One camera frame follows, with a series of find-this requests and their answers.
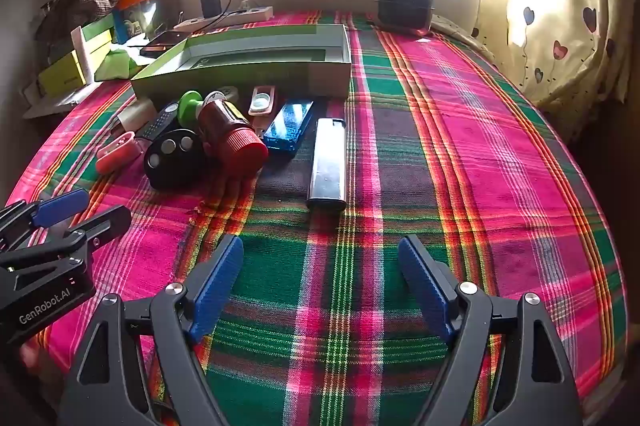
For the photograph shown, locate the grey small heater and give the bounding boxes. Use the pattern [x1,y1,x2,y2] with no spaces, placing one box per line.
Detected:
[378,0,434,36]

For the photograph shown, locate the blue usb tester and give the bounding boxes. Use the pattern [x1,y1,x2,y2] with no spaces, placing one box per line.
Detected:
[262,100,314,155]

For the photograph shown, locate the yellow green boxes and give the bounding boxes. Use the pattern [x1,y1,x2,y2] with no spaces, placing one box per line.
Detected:
[38,14,114,97]

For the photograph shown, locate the green cardboard box tray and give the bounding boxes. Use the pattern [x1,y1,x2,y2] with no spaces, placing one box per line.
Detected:
[131,23,352,108]

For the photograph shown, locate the white usb charger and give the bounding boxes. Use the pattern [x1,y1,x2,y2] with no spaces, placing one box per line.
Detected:
[117,99,157,131]

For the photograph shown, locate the black smartphone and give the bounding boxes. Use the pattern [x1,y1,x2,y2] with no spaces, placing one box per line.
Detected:
[140,30,191,59]

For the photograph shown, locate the pink clip with teal pad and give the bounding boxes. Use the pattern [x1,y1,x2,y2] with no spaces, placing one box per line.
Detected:
[248,85,277,136]

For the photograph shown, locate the black round key fob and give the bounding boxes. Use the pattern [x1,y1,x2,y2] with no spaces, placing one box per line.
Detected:
[143,128,205,191]

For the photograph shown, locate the white power strip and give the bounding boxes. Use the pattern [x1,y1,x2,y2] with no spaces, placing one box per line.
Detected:
[174,6,273,32]

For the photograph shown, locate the black plugged charger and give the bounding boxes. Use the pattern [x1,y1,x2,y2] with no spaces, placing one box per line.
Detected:
[200,0,222,19]

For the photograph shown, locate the heart pattern curtain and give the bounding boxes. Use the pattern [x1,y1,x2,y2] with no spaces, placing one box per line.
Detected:
[472,0,632,107]

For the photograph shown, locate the plaid pink green blanket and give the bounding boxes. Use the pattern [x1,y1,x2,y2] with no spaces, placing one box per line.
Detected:
[11,12,628,425]

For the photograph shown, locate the pink red small clip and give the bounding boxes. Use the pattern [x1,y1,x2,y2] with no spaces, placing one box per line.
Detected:
[96,131,143,175]

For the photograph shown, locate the silver lighter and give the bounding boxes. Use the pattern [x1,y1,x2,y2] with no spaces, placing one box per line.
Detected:
[307,117,347,213]

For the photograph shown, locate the white round cap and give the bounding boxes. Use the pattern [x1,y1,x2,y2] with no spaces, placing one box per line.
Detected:
[218,86,240,104]

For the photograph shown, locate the red cap brown bottle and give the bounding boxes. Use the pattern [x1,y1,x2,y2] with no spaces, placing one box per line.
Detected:
[196,93,269,178]

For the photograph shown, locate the black remote stick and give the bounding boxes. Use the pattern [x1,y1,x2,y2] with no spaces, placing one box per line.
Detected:
[136,101,179,141]

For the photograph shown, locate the brown cloth bundle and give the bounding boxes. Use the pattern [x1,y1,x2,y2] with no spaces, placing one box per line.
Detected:
[35,0,113,43]

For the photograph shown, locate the green white spool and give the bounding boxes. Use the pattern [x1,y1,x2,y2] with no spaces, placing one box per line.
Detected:
[177,90,203,131]

